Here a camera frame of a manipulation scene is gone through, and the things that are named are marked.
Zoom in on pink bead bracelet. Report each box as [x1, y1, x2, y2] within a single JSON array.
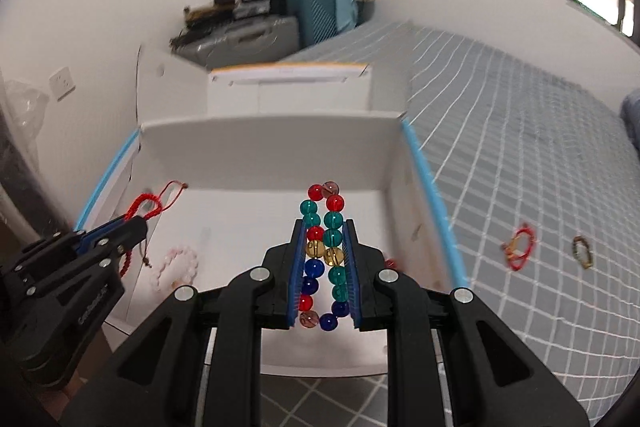
[[152, 244, 200, 291]]

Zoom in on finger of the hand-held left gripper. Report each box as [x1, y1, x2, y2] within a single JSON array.
[[74, 213, 133, 254], [85, 217, 150, 279]]

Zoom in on grey checked bed sheet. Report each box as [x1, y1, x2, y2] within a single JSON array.
[[200, 19, 640, 427]]

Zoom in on printed cardboard box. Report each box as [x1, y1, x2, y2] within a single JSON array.
[[75, 44, 468, 378]]

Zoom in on clear plastic bag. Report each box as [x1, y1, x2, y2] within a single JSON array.
[[0, 77, 51, 172]]

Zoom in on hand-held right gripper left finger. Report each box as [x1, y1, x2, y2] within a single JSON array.
[[87, 219, 308, 427]]

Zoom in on blue suitcase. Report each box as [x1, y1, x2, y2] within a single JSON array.
[[286, 0, 360, 52]]

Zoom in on multicolour glass bead bracelet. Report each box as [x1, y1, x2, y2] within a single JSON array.
[[298, 180, 351, 332]]

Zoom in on red cord bracelet gold tube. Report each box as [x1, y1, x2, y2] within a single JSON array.
[[119, 180, 189, 279]]

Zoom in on white wall socket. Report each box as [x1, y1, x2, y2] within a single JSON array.
[[49, 67, 76, 102]]

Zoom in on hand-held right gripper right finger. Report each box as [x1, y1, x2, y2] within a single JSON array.
[[342, 218, 592, 427]]

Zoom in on red cord bracelet small charm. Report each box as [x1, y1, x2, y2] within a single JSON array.
[[502, 223, 537, 271]]

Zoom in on dark green bead bracelet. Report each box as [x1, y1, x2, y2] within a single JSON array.
[[571, 235, 596, 271]]

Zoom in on grey suitcase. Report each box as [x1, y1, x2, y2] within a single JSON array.
[[177, 14, 301, 68]]

